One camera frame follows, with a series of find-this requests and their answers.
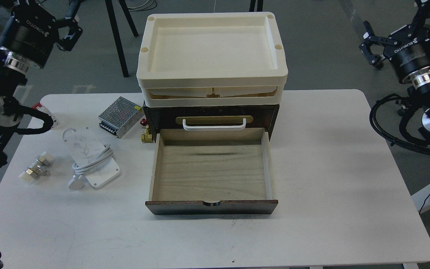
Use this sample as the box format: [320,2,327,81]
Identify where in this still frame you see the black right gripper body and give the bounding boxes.
[387,29,430,84]

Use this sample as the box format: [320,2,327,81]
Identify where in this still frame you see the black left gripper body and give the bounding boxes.
[0,5,59,68]

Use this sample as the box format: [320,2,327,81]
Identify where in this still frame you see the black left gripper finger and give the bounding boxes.
[53,19,82,51]
[55,0,82,28]

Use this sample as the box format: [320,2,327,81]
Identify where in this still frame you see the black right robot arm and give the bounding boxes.
[359,0,430,155]

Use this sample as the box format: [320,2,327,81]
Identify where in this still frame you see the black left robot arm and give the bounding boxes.
[0,0,82,168]

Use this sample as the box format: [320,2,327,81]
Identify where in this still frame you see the dark wooden cabinet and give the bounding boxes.
[143,104,280,136]

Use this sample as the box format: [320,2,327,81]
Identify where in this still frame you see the white red connector piece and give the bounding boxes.
[32,103,60,129]

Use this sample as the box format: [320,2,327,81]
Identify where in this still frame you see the silver metal power supply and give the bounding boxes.
[98,96,144,139]

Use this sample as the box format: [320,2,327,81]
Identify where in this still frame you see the white power strip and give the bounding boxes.
[61,127,121,190]

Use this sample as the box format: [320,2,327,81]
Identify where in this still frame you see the brass valve fitting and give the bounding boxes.
[140,118,154,143]

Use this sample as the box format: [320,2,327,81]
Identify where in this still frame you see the cream plastic stacked trays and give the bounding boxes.
[137,12,288,108]

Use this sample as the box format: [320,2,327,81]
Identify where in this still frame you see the open wooden drawer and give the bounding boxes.
[145,128,278,215]

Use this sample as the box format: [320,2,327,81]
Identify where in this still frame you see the white power strip cable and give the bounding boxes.
[68,144,113,191]

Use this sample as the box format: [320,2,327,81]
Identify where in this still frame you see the white drawer handle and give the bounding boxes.
[182,118,246,132]

